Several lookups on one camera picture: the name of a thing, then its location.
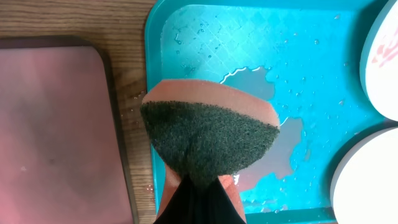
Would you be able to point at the light blue plate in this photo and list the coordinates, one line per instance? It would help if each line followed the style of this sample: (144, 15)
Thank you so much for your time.
(378, 64)

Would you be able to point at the teal plastic tray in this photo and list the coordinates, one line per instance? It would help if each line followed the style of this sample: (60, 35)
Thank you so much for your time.
(303, 57)

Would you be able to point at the black tray with red liquid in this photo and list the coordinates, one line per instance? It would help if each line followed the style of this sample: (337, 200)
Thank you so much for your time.
(63, 158)

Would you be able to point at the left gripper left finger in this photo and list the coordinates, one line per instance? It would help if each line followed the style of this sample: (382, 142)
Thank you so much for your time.
(182, 207)

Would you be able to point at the green and orange sponge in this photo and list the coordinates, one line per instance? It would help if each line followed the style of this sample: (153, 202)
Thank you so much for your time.
(207, 131)

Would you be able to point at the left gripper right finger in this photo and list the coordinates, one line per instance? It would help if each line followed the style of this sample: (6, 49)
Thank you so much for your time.
(215, 207)

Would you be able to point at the white plate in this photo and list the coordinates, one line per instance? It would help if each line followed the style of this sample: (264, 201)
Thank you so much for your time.
(364, 186)

